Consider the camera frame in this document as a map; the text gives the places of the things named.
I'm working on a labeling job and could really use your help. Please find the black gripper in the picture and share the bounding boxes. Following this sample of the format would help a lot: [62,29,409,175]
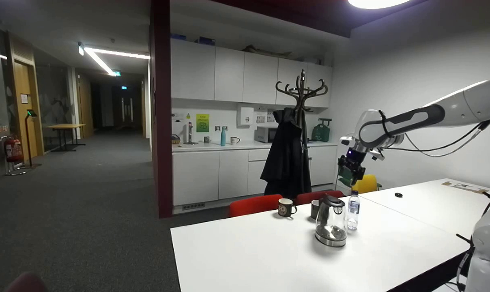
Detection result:
[338,148,365,187]

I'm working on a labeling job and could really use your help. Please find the glass electric kettle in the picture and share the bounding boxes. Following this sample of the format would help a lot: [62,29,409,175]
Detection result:
[315,196,348,248]

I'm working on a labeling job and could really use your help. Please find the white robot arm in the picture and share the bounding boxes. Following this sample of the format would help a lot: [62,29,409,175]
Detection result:
[338,79,490,188]

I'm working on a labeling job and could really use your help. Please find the yellow chair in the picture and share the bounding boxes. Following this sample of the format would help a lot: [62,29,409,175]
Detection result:
[352,174,380,193]

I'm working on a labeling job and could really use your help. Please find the green bag on counter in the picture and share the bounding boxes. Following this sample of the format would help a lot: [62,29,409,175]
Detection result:
[312,118,331,143]

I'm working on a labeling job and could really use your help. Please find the clear plastic water bottle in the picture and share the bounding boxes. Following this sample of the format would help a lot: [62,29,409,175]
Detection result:
[346,193,361,232]

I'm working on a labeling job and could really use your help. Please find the red chair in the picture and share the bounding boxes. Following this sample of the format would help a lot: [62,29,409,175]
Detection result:
[296,190,344,204]
[229,195,281,217]

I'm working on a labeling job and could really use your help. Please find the black hanging coat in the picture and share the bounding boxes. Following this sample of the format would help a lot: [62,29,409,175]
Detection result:
[262,107,312,201]

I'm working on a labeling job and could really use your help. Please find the dark ceramic mug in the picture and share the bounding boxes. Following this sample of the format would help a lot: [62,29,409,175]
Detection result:
[278,198,297,217]

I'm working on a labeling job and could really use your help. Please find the wooden coat stand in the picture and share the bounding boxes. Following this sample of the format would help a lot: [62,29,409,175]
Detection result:
[276,70,328,141]

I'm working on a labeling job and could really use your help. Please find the microwave oven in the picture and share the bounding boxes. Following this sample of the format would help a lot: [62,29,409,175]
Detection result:
[255,127,276,143]

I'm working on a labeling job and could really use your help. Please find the blue bottle on counter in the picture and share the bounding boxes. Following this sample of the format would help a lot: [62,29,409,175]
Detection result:
[219,127,228,146]

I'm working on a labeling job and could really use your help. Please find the white lower kitchen cabinets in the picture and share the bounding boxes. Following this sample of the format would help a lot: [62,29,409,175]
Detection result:
[171,141,339,208]

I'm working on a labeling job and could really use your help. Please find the white kitchen cabinets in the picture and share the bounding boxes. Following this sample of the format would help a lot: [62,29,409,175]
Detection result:
[171,39,333,105]
[171,141,339,208]

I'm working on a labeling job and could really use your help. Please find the round ceiling lamp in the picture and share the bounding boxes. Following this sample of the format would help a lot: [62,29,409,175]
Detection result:
[348,0,411,10]

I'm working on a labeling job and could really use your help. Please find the white upper kitchen cabinets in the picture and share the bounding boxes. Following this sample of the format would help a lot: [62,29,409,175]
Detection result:
[171,39,333,105]

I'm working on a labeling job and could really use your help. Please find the wooden hallway table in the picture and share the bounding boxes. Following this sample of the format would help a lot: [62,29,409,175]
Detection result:
[46,123,83,152]

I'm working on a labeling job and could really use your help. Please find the red fire extinguisher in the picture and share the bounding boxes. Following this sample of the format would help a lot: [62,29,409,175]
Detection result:
[5,136,23,162]

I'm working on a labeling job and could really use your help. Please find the green wall poster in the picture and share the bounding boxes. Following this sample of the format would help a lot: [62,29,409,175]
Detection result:
[197,114,210,133]

